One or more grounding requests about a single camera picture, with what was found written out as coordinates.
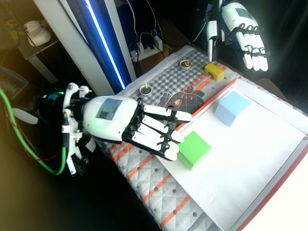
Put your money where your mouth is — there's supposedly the thin white cable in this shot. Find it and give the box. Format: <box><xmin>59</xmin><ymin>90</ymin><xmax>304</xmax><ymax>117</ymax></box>
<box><xmin>125</xmin><ymin>0</ymin><xmax>138</xmax><ymax>43</ymax></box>
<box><xmin>144</xmin><ymin>0</ymin><xmax>158</xmax><ymax>37</ymax></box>

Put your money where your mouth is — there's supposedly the green foam cube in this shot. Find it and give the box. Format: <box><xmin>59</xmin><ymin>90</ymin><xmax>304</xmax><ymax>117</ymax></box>
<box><xmin>177</xmin><ymin>131</ymin><xmax>212</xmax><ymax>171</ymax></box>

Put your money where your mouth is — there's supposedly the thin red cable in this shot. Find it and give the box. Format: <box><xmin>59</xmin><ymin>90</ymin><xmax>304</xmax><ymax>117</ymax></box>
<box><xmin>4</xmin><ymin>107</ymin><xmax>62</xmax><ymax>162</ymax></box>

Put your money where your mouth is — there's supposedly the green cable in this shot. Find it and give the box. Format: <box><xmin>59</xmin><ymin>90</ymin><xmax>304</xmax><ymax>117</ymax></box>
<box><xmin>0</xmin><ymin>88</ymin><xmax>67</xmax><ymax>176</ymax></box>

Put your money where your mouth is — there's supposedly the blue foam cube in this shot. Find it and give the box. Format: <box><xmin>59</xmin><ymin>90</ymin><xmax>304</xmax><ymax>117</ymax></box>
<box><xmin>215</xmin><ymin>90</ymin><xmax>252</xmax><ymax>127</ymax></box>

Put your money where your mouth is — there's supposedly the grey quilt with bear print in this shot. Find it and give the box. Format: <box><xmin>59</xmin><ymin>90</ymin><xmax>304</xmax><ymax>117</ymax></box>
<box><xmin>96</xmin><ymin>44</ymin><xmax>244</xmax><ymax>231</ymax></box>

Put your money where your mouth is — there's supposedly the white power strip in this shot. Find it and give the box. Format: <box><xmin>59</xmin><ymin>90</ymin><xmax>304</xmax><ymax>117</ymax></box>
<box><xmin>129</xmin><ymin>35</ymin><xmax>165</xmax><ymax>61</ymax></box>

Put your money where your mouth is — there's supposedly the yellow arch block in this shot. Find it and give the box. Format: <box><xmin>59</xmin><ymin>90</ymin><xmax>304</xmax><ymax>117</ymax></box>
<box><xmin>204</xmin><ymin>63</ymin><xmax>225</xmax><ymax>82</ymax></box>

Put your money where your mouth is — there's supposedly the white shoe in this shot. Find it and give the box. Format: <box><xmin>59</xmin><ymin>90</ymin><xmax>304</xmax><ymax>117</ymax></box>
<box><xmin>23</xmin><ymin>20</ymin><xmax>52</xmax><ymax>48</ymax></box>

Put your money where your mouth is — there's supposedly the grey shelf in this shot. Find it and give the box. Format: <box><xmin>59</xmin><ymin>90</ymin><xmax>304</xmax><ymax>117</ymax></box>
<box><xmin>18</xmin><ymin>39</ymin><xmax>61</xmax><ymax>84</ymax></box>

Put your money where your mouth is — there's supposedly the white shallow tray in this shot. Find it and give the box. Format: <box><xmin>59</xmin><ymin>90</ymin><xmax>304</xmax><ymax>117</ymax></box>
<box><xmin>157</xmin><ymin>76</ymin><xmax>308</xmax><ymax>231</ymax></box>

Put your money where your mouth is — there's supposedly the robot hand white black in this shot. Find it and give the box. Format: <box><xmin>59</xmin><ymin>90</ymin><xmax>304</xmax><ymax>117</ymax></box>
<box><xmin>81</xmin><ymin>95</ymin><xmax>193</xmax><ymax>162</ymax></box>
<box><xmin>206</xmin><ymin>0</ymin><xmax>270</xmax><ymax>72</ymax></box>

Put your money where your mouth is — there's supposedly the white column with blue light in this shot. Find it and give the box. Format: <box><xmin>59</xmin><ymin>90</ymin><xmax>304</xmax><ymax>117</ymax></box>
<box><xmin>33</xmin><ymin>0</ymin><xmax>138</xmax><ymax>96</ymax></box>

